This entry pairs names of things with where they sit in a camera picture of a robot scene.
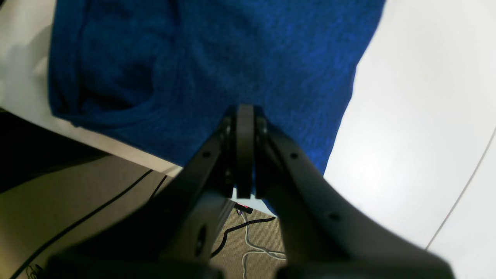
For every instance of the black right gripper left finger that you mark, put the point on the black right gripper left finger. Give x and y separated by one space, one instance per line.
171 236

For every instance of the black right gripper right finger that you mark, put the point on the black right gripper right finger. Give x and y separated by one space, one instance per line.
325 237

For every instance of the blue t-shirt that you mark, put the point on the blue t-shirt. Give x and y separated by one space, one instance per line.
160 74

